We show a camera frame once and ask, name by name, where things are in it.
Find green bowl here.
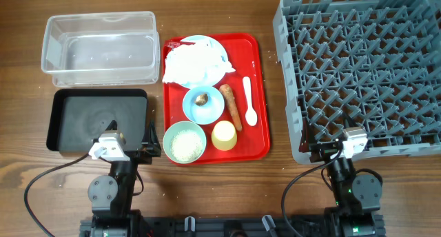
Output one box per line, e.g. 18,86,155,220
163,121,207,164

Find white rice grains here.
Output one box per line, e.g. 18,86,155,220
170,130,203,163

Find white plastic spoon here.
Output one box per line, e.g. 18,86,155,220
243,76,258,126

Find small light blue bowl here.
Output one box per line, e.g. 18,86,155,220
182,86,225,125

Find brown food scrap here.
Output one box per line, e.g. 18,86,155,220
194,93,209,106

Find yellow plastic cup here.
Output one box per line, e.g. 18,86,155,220
212,121,237,151

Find orange carrot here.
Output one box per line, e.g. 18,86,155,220
219,84,243,132

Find white paper waste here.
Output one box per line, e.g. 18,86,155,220
161,37,236,85

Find large light blue plate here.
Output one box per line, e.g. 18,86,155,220
171,34,229,90

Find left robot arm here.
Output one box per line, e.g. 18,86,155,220
79,120,161,237

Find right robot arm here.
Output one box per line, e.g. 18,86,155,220
299,113,386,237

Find black waste tray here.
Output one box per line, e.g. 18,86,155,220
46,89,148,154

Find grey dishwasher rack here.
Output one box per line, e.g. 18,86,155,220
273,0,440,165

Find clear plastic bin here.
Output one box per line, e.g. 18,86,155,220
41,11,161,87

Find red serving tray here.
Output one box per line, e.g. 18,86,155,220
163,33,271,165

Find right black cable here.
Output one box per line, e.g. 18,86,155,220
280,150,345,237

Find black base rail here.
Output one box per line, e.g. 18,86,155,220
79,214,385,237

